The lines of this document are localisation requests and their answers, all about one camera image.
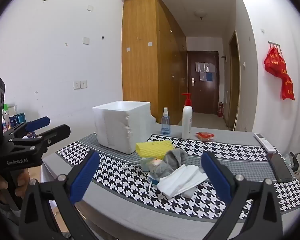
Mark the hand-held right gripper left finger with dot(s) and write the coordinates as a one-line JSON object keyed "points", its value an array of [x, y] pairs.
{"points": [[85, 177]]}

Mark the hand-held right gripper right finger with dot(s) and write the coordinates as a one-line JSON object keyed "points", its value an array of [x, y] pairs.
{"points": [[217, 177]]}

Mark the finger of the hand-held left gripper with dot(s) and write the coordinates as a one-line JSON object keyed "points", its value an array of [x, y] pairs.
{"points": [[57, 132], [37, 123]]}

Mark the white face mask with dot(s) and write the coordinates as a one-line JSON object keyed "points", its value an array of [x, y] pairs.
{"points": [[187, 172], [177, 186]]}

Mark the grey sock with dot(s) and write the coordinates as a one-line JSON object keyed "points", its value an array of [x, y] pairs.
{"points": [[173, 158]]}

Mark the white foam box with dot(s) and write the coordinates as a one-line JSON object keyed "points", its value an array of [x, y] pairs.
{"points": [[120, 127]]}

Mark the green plastic packet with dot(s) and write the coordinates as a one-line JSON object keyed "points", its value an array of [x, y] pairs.
{"points": [[152, 163]]}

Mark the yellow sponge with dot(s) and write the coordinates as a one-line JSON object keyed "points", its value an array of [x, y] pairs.
{"points": [[153, 148]]}

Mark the person's left forearm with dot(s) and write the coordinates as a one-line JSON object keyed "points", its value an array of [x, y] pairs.
{"points": [[5, 210]]}

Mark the person's left hand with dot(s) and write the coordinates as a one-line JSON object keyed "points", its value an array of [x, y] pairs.
{"points": [[23, 182]]}

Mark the teal can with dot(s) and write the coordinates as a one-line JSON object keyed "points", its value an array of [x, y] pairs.
{"points": [[20, 118]]}

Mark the green bottle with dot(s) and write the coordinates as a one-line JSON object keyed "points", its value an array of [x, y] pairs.
{"points": [[6, 112]]}

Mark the houndstooth grey tablecloth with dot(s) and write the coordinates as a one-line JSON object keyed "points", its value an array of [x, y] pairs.
{"points": [[240, 152]]}

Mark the red snack packet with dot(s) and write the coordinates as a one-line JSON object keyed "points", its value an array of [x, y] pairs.
{"points": [[205, 135]]}

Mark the white remote control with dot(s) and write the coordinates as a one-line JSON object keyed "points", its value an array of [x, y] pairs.
{"points": [[264, 142]]}

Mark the black smartphone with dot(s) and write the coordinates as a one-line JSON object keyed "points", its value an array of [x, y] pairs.
{"points": [[279, 167]]}

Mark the white pump bottle red top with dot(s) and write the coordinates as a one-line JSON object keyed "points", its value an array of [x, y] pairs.
{"points": [[186, 122]]}

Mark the red fire extinguisher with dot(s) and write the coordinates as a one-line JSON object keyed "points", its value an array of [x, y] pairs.
{"points": [[220, 110]]}

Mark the blue spray bottle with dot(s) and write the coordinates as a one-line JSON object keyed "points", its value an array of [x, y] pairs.
{"points": [[165, 126]]}

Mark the dark brown door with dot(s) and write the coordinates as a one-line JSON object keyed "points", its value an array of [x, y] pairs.
{"points": [[202, 95]]}

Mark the light blue cloth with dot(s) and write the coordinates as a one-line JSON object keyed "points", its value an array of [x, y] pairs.
{"points": [[153, 120]]}

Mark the wooden side door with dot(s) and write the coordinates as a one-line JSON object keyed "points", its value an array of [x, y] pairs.
{"points": [[233, 85]]}

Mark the blue paper notice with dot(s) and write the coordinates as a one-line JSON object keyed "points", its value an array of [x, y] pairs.
{"points": [[209, 77]]}

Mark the white paper notice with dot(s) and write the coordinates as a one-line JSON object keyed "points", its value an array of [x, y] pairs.
{"points": [[205, 67]]}

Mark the wooden wardrobe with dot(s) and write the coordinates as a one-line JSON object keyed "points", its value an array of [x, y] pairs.
{"points": [[140, 55]]}

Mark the red plastic bag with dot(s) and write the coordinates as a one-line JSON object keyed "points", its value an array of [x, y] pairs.
{"points": [[277, 67]]}

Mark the ceiling lamp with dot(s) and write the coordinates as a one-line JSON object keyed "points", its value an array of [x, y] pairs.
{"points": [[200, 14]]}

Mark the white wall socket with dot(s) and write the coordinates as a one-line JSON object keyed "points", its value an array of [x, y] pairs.
{"points": [[76, 85]]}

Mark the white wall junction cover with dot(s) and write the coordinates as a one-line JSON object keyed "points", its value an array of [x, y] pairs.
{"points": [[86, 40]]}

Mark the metal wall hook rack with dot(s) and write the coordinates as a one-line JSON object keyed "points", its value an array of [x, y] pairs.
{"points": [[275, 43]]}

